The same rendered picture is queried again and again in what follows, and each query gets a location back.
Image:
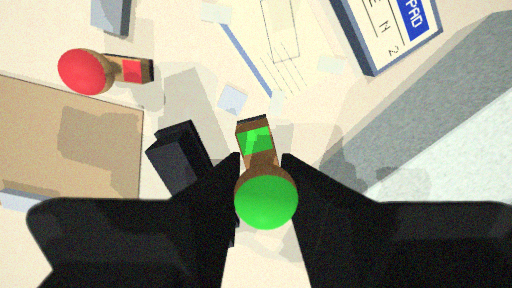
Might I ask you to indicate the wooden fail stamp with red handle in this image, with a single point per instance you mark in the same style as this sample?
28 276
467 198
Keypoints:
91 73

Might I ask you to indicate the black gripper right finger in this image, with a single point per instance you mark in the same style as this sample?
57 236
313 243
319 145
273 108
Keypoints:
347 239

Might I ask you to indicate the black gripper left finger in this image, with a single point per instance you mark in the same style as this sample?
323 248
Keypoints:
190 230

